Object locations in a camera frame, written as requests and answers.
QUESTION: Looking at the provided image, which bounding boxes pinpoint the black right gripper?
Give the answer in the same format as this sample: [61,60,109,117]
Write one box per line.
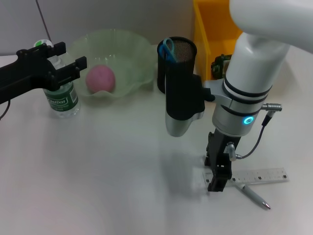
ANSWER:
[203,126,243,194]

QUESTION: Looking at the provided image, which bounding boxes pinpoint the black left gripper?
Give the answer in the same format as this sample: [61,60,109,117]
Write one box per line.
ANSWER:
[0,42,88,105]

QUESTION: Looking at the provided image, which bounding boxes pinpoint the pink peach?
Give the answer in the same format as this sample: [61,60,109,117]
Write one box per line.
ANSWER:
[85,64,116,94]

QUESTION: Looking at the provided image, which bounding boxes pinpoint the clear green-label water bottle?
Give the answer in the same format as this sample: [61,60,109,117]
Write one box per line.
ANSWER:
[33,39,81,119]

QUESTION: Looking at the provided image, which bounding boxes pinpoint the transparent plastic ruler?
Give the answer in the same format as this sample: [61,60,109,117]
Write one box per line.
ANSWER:
[202,167,291,189]

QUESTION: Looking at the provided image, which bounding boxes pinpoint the blue scissors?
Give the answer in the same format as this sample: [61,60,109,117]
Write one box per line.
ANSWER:
[158,38,177,61]

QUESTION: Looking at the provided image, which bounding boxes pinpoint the green plastic wrapper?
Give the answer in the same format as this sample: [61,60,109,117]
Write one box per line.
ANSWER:
[210,54,232,80]

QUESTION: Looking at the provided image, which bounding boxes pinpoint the grey clear pen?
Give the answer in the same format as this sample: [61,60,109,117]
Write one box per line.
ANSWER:
[229,178,271,211]

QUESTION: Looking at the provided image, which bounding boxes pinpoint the translucent green fruit plate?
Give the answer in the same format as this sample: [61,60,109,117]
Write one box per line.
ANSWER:
[66,28,157,99]

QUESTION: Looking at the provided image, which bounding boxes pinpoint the black mesh pen holder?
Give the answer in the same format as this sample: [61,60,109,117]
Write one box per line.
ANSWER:
[156,36,198,95]

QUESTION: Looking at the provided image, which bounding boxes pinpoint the yellow plastic bin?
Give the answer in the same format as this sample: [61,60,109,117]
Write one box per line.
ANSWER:
[193,0,245,82]

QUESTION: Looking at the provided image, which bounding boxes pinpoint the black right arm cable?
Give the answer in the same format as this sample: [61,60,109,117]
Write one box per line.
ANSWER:
[224,102,283,162]

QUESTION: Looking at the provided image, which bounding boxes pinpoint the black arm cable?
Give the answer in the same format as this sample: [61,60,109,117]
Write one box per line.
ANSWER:
[224,102,283,162]
[0,99,12,121]

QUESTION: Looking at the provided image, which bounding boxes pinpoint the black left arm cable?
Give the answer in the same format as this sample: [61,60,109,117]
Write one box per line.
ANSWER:
[0,99,12,121]

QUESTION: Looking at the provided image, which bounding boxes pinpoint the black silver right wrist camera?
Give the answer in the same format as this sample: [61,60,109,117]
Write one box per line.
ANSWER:
[164,65,216,138]

